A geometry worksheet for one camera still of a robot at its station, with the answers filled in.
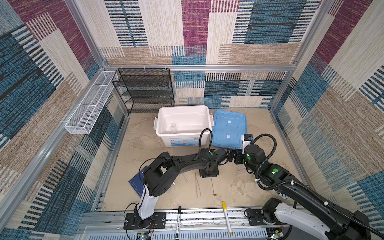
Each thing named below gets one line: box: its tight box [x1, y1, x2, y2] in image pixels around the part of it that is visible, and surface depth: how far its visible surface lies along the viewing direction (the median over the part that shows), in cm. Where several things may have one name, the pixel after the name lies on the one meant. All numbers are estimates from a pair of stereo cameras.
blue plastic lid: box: [211, 110, 248, 149], surface depth 114 cm
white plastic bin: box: [153, 105, 215, 148], surface depth 102 cm
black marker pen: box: [175, 205, 182, 240], surface depth 73 cm
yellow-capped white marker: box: [222, 201, 233, 235], surface depth 76 cm
